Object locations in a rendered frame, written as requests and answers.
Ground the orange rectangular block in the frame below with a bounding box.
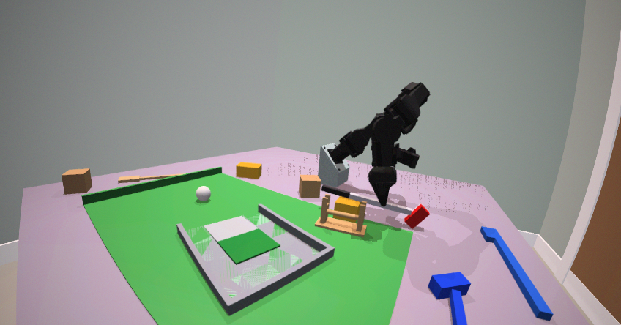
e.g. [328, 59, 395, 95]
[236, 162, 262, 179]

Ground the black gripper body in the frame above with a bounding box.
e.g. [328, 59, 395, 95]
[368, 141, 397, 183]

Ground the brown cube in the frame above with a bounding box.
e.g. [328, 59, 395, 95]
[299, 175, 321, 198]
[62, 168, 92, 195]

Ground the white ball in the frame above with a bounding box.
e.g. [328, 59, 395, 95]
[196, 186, 211, 201]

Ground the green mat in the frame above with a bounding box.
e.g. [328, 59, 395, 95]
[83, 173, 413, 325]

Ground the yellow block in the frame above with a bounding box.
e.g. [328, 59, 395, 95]
[333, 196, 362, 223]

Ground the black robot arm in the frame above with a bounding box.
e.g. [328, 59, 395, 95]
[327, 82, 431, 169]

